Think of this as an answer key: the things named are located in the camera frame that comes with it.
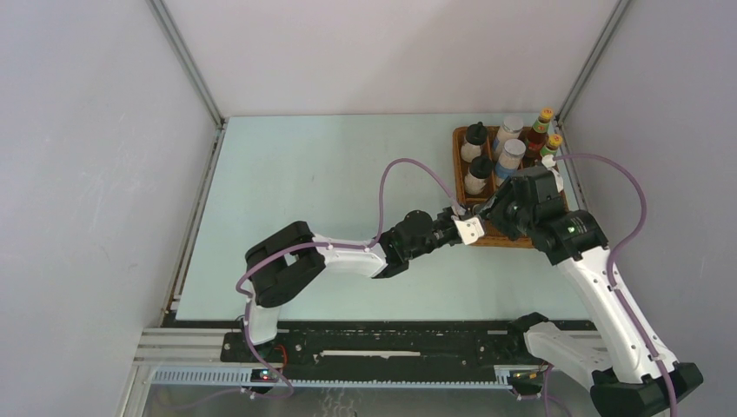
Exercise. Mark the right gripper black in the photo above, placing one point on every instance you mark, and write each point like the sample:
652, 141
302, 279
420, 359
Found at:
496, 208

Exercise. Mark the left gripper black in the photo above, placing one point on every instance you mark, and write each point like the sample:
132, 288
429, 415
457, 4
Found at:
447, 215

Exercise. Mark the blue-label silver-lid jar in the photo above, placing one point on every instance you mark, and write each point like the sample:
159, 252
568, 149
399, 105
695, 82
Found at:
509, 160
510, 128

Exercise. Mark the black-spout-lid jar white beads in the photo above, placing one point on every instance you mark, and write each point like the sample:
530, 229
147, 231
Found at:
479, 171

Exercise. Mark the yellow-cap sauce bottle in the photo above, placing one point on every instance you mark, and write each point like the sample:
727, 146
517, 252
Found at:
552, 145
537, 135

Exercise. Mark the large black-lid jar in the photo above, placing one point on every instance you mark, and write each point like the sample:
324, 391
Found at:
475, 139

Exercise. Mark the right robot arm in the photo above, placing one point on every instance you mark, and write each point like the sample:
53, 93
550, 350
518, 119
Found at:
637, 375

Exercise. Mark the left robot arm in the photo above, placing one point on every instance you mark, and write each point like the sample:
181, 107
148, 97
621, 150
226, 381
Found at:
283, 265

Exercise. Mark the wicker divided basket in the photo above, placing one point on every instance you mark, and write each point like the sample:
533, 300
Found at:
493, 237

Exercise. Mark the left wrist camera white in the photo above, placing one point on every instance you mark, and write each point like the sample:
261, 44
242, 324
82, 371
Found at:
470, 229

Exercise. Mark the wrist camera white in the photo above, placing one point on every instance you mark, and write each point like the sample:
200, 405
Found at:
470, 229
550, 164

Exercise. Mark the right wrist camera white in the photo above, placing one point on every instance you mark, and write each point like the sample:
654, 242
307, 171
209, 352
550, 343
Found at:
550, 164

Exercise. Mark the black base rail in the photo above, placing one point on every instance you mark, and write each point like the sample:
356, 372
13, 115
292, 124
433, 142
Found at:
389, 351

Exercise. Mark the aluminium corner frame right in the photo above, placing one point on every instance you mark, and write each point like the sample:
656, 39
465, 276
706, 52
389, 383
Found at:
608, 31

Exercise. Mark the aluminium corner frame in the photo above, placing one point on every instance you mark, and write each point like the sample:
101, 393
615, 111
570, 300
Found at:
177, 43
608, 31

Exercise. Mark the aluminium corner frame left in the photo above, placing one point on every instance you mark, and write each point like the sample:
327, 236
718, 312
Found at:
177, 43

